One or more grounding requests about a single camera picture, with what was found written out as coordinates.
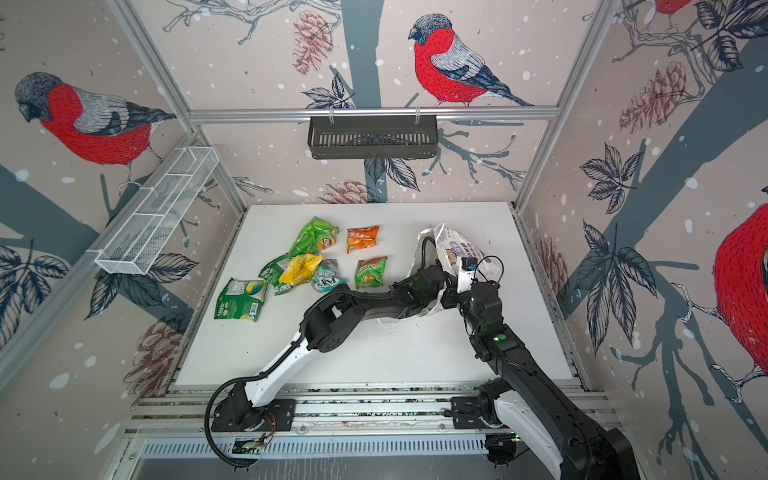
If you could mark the orange chips packet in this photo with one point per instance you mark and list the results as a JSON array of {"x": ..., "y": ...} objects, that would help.
[{"x": 361, "y": 238}]

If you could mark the white patterned paper bag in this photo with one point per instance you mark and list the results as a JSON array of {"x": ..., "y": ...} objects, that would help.
[{"x": 444, "y": 258}]

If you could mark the yellow corn chips packet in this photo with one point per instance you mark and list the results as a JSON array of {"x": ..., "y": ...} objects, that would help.
[{"x": 300, "y": 269}]

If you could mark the green orange snack packet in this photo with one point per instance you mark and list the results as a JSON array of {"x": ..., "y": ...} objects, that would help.
[{"x": 273, "y": 271}]

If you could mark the green Fox's candy bag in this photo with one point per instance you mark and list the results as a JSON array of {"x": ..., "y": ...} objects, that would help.
[{"x": 241, "y": 299}]

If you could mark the teal Fox's candy bag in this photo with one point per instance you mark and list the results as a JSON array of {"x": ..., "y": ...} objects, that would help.
[{"x": 327, "y": 276}]

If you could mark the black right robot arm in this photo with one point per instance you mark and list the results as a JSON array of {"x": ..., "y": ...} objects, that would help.
[{"x": 569, "y": 443}]

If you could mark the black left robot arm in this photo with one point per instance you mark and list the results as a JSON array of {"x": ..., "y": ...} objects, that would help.
[{"x": 325, "y": 325}]

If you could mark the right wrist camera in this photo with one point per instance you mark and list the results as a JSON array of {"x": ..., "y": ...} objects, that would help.
[{"x": 467, "y": 273}]

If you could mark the black hanging wire basket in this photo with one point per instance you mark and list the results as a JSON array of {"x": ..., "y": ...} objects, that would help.
[{"x": 373, "y": 137}]

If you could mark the aluminium mounting rail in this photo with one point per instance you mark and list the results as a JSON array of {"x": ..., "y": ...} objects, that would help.
[{"x": 414, "y": 409}]

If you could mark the aluminium frame crossbar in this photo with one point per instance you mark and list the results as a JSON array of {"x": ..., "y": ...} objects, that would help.
[{"x": 492, "y": 113}]

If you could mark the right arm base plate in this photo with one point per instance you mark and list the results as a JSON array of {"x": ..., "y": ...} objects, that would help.
[{"x": 474, "y": 413}]

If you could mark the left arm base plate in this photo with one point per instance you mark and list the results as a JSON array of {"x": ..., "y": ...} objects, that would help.
[{"x": 239, "y": 416}]

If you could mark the white mesh wall shelf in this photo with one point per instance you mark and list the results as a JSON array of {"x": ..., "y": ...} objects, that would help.
[{"x": 141, "y": 238}]

